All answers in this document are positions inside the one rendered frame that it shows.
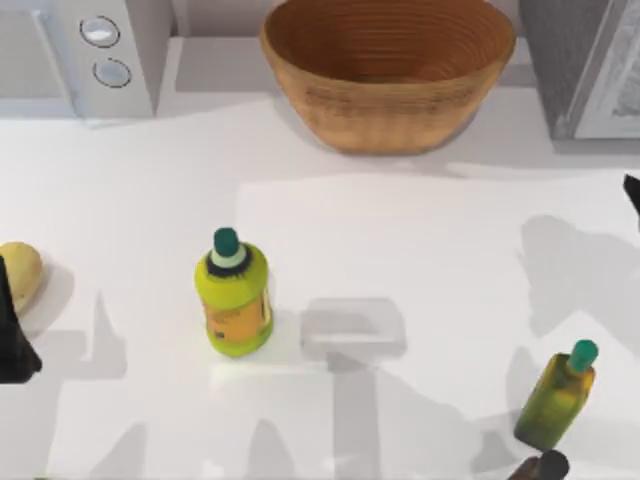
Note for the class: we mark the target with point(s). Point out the yellow-green round bottle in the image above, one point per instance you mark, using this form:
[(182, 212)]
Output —
[(235, 300)]

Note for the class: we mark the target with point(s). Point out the brown woven basket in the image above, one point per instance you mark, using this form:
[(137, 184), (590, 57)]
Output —
[(385, 85)]

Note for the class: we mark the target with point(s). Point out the round microwave knob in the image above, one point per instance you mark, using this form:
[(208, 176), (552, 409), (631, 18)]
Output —
[(112, 72), (99, 30)]

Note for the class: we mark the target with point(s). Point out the olive green square bottle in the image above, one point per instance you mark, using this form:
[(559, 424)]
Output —
[(555, 400)]

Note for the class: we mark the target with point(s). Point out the yellow potato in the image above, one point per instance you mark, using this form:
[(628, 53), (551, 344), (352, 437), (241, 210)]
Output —
[(24, 275)]

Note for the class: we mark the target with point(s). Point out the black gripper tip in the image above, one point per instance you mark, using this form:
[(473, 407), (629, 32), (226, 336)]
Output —
[(12, 335), (634, 192)]

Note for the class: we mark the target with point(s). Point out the pale microwave oven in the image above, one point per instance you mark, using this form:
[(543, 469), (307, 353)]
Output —
[(45, 60)]

